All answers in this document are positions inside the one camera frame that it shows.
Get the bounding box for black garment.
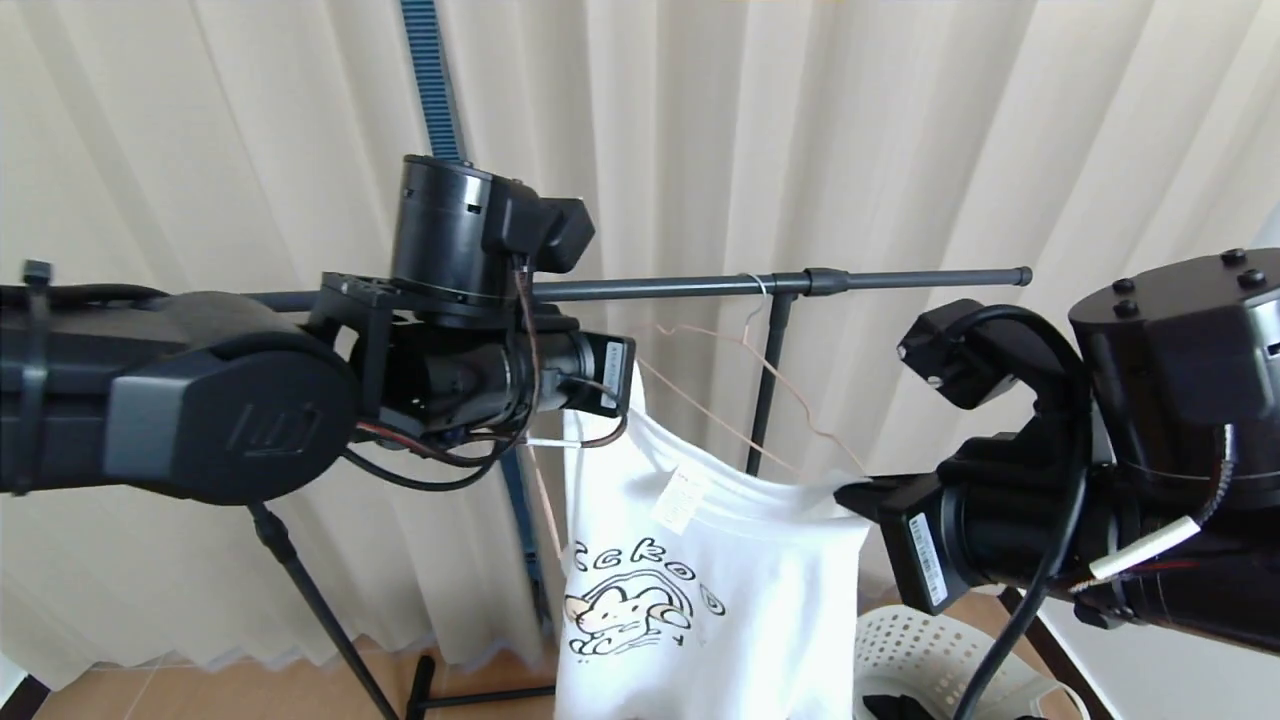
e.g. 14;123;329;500
862;692;961;720

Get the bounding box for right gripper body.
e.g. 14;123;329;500
863;434;1092;613

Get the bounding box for black clothes rack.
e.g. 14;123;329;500
245;266;1034;720

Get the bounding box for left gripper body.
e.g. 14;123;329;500
503;328;637;427

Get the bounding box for blue ribbed strip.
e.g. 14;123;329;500
400;0;553;641

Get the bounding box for white printed t-shirt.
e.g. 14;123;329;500
553;365;873;720

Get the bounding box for white laundry basket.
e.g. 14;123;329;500
852;605;1091;720

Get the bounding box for beige curtain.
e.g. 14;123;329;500
440;0;1280;641
0;0;546;691

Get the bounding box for pink clothes hanger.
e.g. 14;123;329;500
522;273;873;573

